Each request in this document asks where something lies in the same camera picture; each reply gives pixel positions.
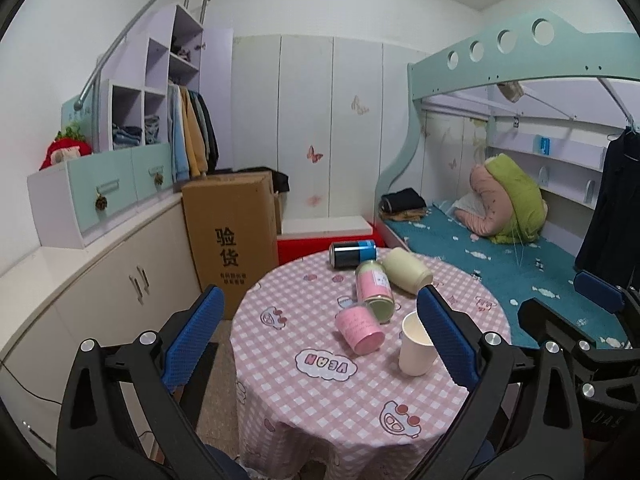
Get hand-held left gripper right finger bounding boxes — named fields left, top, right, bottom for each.
left=400, top=284, right=591, bottom=480

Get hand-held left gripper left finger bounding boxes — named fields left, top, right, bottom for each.
left=56, top=285, right=227, bottom=480

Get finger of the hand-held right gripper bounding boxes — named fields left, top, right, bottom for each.
left=516, top=297, right=640, bottom=361
left=572, top=270, right=640, bottom=322

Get white cup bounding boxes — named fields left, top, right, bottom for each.
left=398, top=311, right=437, bottom=377

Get pale green cup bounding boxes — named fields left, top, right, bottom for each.
left=381, top=248, right=434, bottom=294

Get pink cup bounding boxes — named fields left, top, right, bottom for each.
left=335, top=304, right=386, bottom=357

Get dark navy hanging garment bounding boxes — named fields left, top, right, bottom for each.
left=574, top=127, right=640, bottom=288

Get teal printed bed blanket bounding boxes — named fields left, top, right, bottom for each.
left=380, top=202, right=631, bottom=350

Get pink and green bottle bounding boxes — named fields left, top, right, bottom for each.
left=355, top=259, right=396, bottom=324

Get tall cardboard box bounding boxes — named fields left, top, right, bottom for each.
left=181, top=171, right=281, bottom=321

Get beige low cabinet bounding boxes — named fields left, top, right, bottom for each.
left=0, top=190, right=213, bottom=461

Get pink checked tablecloth round table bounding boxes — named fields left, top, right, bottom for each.
left=230, top=246, right=512, bottom=480

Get dark blue drink can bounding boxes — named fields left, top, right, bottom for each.
left=328, top=240, right=377, bottom=270

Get white bed shelf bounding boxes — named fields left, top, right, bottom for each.
left=486, top=139, right=609, bottom=209

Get white pillow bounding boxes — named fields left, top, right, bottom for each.
left=451, top=194, right=482, bottom=217

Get pink plush pillow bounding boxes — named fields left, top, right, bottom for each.
left=455, top=164, right=507, bottom=237

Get folded dark clothes pile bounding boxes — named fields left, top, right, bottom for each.
left=378, top=188, right=429, bottom=222

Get red step with white top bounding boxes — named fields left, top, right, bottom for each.
left=276, top=215, right=386, bottom=267

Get teal drawer unit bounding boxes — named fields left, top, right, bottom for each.
left=27, top=141, right=176, bottom=250

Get light blue hanging shirt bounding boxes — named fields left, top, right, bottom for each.
left=167, top=85, right=191, bottom=184

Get yellow hanging jacket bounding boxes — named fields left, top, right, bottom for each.
left=180, top=87, right=210, bottom=179

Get dark hanging jackets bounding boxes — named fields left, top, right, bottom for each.
left=192, top=91, right=220, bottom=173

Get folded jeans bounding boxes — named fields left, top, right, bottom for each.
left=112, top=125, right=144, bottom=150

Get red strawberry plush toy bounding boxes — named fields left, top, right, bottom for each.
left=40, top=127, right=94, bottom=171

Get white wardrobe with butterflies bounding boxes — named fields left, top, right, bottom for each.
left=231, top=35, right=431, bottom=221

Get teal bunk bed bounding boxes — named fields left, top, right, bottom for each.
left=377, top=10, right=640, bottom=351

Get lilac stepped shelf unit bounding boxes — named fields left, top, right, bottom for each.
left=97, top=4, right=233, bottom=153

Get metal stair railing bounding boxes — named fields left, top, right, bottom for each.
left=74, top=0, right=211, bottom=111

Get black floor cable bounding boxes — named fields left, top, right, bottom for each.
left=0, top=360, right=63, bottom=407

